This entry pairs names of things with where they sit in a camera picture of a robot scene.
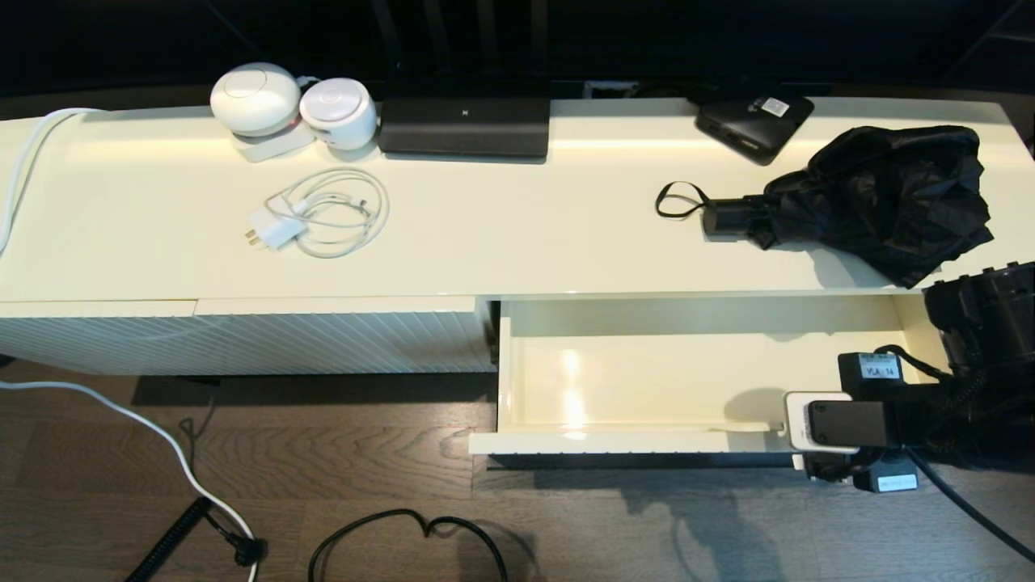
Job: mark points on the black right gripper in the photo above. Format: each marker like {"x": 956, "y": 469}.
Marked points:
{"x": 922, "y": 428}

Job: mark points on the black umbrella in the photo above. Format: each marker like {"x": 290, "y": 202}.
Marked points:
{"x": 881, "y": 194}

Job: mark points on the white fluted front drawer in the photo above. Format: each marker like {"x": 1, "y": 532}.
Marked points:
{"x": 647, "y": 380}

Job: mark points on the white long cabinet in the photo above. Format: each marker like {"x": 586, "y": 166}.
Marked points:
{"x": 566, "y": 242}

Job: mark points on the black set-top box with sticker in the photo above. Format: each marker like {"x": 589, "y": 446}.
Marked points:
{"x": 748, "y": 128}

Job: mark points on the black router box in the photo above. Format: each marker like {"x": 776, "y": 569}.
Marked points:
{"x": 465, "y": 128}

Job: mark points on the black router antenna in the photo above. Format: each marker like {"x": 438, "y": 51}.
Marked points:
{"x": 538, "y": 36}
{"x": 486, "y": 36}
{"x": 434, "y": 36}
{"x": 390, "y": 36}

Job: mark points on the white fluted cabinet front panel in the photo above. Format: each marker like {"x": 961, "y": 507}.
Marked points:
{"x": 340, "y": 335}
{"x": 97, "y": 335}

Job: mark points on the small white round device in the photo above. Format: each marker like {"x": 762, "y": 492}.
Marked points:
{"x": 338, "y": 111}

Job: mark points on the white charger plug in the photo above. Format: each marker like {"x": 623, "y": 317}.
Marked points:
{"x": 277, "y": 228}

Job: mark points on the white flat device base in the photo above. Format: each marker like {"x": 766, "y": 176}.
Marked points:
{"x": 269, "y": 148}

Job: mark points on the large white round device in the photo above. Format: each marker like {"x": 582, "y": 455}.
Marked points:
{"x": 255, "y": 99}

